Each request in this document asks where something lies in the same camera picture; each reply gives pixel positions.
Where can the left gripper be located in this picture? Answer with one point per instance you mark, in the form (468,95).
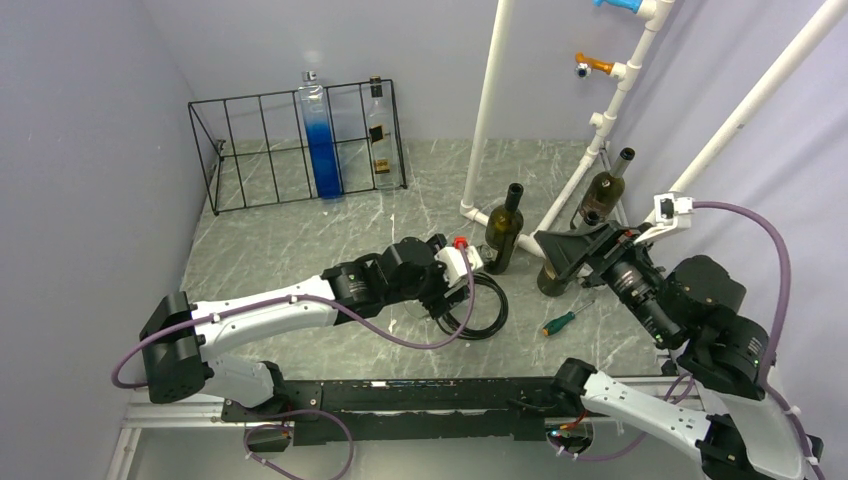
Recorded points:
(440,302)

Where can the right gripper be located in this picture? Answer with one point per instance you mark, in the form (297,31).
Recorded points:
(598,246)

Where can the clear square liquor bottle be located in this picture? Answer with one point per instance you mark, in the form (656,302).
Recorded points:
(381,131)

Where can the blue rectangular glass bottle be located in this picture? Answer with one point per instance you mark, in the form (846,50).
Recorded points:
(320,139)

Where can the clear round glass bottle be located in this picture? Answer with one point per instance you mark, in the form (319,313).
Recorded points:
(415,307)

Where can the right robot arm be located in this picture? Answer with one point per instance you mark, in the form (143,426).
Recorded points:
(693,310)

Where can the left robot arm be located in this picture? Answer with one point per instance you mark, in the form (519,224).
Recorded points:
(186,347)

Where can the olive green wine bottle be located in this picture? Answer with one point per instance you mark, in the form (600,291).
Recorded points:
(548,281)

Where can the dark green wine bottle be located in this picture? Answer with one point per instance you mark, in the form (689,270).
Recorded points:
(503,229)

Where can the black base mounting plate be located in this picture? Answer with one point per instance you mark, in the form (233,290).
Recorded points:
(517,408)

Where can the orange plastic peg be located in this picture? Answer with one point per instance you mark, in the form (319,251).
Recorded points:
(585,65)

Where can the blue plastic peg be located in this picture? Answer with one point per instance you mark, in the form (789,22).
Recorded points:
(629,5)

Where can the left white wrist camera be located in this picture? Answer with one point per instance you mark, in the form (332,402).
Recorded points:
(461,260)

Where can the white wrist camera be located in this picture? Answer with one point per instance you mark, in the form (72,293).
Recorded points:
(461,260)
(672,215)

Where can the brown-green wine bottle by wall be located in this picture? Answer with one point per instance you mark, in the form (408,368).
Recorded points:
(603,193)

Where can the green handled screwdriver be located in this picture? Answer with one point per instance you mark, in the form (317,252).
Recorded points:
(554,326)

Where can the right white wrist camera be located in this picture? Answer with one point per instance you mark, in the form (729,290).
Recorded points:
(672,215)

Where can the black wire wine rack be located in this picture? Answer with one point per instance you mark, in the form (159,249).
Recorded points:
(253,149)

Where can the white PVC pipe frame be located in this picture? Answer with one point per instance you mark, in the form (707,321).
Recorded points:
(655,15)

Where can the aluminium rail frame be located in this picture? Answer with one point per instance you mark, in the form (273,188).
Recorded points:
(197,412)

